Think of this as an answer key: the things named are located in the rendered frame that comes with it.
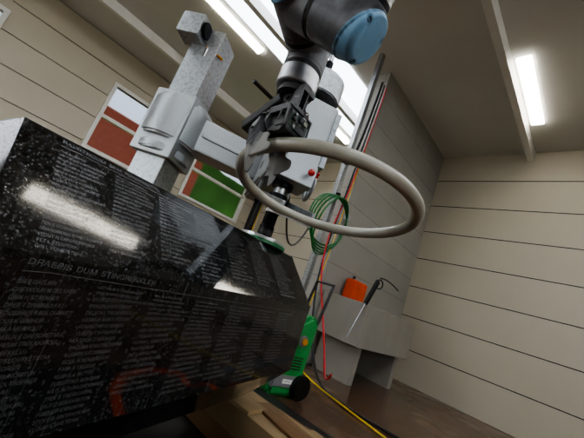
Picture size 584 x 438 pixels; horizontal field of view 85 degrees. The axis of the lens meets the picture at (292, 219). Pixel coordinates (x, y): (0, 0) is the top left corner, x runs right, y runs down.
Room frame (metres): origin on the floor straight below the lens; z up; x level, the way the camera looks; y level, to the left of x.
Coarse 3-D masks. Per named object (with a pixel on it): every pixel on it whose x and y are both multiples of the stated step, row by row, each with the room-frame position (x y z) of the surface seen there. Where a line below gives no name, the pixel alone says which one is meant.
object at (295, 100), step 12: (288, 84) 0.59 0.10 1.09; (288, 96) 0.61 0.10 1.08; (300, 96) 0.57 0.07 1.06; (312, 96) 0.59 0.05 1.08; (276, 108) 0.59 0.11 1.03; (288, 108) 0.56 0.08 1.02; (300, 108) 0.58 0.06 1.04; (264, 120) 0.60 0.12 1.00; (276, 120) 0.57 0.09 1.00; (288, 120) 0.57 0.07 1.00; (300, 120) 0.58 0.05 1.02; (276, 132) 0.59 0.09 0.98; (288, 132) 0.58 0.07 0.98; (300, 132) 0.59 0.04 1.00
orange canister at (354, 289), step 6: (354, 276) 4.03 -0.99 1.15; (348, 282) 4.03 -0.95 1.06; (354, 282) 3.98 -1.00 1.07; (360, 282) 4.02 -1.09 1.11; (348, 288) 4.01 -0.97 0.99; (354, 288) 3.97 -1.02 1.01; (360, 288) 4.04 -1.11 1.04; (366, 288) 4.13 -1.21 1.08; (342, 294) 4.06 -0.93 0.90; (348, 294) 3.99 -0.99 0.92; (354, 294) 3.98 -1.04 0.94; (360, 294) 4.07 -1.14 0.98; (360, 300) 4.09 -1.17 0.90
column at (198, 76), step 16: (192, 48) 1.77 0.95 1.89; (208, 48) 1.75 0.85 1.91; (224, 48) 1.79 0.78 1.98; (192, 64) 1.76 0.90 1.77; (208, 64) 1.74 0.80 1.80; (224, 64) 1.87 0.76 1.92; (176, 80) 1.77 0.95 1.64; (192, 80) 1.75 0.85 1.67; (208, 80) 1.78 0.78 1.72; (208, 96) 1.85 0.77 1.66; (144, 160) 1.76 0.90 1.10; (160, 160) 1.74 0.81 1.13; (144, 176) 1.75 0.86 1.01; (160, 176) 1.77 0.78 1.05; (176, 176) 1.91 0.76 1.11
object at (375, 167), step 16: (272, 144) 0.60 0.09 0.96; (288, 144) 0.58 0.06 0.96; (304, 144) 0.56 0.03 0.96; (320, 144) 0.56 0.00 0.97; (336, 144) 0.55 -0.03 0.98; (240, 160) 0.71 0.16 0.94; (336, 160) 0.57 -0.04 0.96; (352, 160) 0.55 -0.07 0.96; (368, 160) 0.55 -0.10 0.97; (240, 176) 0.81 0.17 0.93; (384, 176) 0.57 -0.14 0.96; (400, 176) 0.57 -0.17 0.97; (256, 192) 0.90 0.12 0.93; (400, 192) 0.61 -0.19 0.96; (416, 192) 0.61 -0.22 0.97; (272, 208) 0.97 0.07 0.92; (288, 208) 0.99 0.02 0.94; (416, 208) 0.65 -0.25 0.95; (320, 224) 1.00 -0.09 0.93; (336, 224) 1.00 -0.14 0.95; (400, 224) 0.81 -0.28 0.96; (416, 224) 0.73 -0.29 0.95
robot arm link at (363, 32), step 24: (312, 0) 0.46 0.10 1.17; (336, 0) 0.43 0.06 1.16; (360, 0) 0.42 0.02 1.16; (384, 0) 0.42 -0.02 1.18; (312, 24) 0.47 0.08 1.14; (336, 24) 0.44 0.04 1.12; (360, 24) 0.42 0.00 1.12; (384, 24) 0.44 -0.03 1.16; (336, 48) 0.47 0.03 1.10; (360, 48) 0.46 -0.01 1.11
